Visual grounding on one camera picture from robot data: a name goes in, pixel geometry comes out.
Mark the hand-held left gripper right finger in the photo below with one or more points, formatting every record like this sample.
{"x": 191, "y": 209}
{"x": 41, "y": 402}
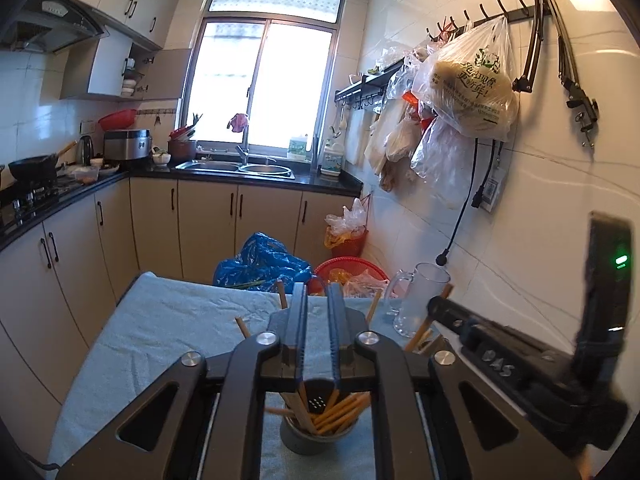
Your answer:
{"x": 334, "y": 325}

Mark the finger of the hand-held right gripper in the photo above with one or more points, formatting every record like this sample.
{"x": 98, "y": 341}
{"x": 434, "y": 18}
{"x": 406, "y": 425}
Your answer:
{"x": 495, "y": 360}

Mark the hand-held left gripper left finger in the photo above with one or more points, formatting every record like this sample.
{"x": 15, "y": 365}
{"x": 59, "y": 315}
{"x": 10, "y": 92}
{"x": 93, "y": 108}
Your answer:
{"x": 301, "y": 325}

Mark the wooden chopstick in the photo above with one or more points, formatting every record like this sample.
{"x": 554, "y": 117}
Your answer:
{"x": 421, "y": 335}

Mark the bunch of wooden chopsticks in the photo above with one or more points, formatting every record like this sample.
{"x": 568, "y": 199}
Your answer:
{"x": 335, "y": 412}

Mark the black chopstick holder cup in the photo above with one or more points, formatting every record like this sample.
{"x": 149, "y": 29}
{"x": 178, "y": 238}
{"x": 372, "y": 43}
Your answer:
{"x": 310, "y": 442}

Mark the brown pot with utensils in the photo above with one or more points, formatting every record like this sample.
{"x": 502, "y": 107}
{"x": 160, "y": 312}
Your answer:
{"x": 182, "y": 150}

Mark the red plastic basin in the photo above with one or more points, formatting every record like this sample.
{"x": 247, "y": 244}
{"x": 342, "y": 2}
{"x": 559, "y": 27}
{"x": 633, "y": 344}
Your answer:
{"x": 345, "y": 266}

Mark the blue plastic bag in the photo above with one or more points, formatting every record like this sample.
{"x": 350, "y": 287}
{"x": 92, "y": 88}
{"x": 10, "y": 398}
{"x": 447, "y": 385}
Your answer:
{"x": 260, "y": 265}

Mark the red waste bin with bags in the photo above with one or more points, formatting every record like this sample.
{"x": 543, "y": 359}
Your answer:
{"x": 350, "y": 245}

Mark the clear glass mug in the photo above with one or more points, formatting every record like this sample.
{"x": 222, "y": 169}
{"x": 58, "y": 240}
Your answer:
{"x": 420, "y": 290}

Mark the light blue towel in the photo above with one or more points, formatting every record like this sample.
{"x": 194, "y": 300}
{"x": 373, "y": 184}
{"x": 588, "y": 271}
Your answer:
{"x": 165, "y": 320}

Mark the beige base cabinets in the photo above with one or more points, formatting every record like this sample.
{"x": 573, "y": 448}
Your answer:
{"x": 200, "y": 225}

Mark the white hanging tag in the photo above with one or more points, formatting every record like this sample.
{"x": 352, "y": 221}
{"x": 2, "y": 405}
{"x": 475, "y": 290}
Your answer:
{"x": 491, "y": 192}

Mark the white detergent bottle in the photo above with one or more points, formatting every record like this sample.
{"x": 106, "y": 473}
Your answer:
{"x": 332, "y": 160}

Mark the green label bottle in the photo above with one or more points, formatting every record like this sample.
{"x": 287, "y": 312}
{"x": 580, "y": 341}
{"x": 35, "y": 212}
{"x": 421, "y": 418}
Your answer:
{"x": 297, "y": 150}

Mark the steel sink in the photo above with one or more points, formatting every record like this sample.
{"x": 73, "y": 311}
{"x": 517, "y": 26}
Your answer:
{"x": 225, "y": 166}

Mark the white cutting board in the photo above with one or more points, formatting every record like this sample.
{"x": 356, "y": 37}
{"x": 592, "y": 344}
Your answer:
{"x": 357, "y": 137}

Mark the steel faucet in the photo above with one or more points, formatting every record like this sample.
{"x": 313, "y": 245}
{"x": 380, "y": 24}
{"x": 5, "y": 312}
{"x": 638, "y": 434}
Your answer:
{"x": 244, "y": 145}

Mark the beige plastic bag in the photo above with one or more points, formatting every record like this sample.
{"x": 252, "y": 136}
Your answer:
{"x": 395, "y": 145}

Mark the clear plastic bag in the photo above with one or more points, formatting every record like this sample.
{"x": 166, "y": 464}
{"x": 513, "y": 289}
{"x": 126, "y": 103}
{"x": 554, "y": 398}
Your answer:
{"x": 440, "y": 160}

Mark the pink cloth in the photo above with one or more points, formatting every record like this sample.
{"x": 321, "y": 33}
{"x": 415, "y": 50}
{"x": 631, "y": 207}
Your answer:
{"x": 239, "y": 122}

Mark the black kitchen countertop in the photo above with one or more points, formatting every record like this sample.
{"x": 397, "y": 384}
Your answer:
{"x": 150, "y": 176}

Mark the white mortar bowl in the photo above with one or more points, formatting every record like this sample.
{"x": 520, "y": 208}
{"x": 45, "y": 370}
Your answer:
{"x": 161, "y": 157}

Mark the silver rice cooker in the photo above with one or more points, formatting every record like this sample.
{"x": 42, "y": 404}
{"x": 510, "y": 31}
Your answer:
{"x": 127, "y": 146}

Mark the kitchen window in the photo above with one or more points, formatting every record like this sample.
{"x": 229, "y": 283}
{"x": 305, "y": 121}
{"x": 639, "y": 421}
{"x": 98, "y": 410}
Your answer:
{"x": 260, "y": 75}

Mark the white plastic bag with bread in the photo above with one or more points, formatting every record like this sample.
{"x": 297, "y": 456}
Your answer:
{"x": 470, "y": 90}

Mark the red colander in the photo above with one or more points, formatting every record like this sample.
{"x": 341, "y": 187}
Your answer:
{"x": 117, "y": 120}

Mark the steel kettle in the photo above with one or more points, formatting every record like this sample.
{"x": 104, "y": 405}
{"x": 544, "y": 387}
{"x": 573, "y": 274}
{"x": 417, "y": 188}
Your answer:
{"x": 86, "y": 150}

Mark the stacked bowls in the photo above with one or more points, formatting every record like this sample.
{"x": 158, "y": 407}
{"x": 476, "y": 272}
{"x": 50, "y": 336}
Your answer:
{"x": 129, "y": 82}

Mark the gas stove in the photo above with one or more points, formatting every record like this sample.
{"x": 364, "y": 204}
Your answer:
{"x": 30, "y": 200}

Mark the black wok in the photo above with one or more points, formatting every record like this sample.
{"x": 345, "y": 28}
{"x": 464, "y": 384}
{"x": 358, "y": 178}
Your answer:
{"x": 32, "y": 167}

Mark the beige upper cabinets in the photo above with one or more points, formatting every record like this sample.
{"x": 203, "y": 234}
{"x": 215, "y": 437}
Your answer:
{"x": 135, "y": 0}

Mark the range hood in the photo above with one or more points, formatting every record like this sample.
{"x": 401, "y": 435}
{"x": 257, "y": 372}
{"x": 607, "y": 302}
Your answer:
{"x": 45, "y": 25}

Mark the black wall shelf rack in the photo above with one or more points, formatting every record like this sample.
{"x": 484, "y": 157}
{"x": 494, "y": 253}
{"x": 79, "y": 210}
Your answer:
{"x": 365, "y": 85}

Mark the black wall hook rail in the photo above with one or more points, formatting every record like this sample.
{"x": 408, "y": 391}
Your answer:
{"x": 500, "y": 15}

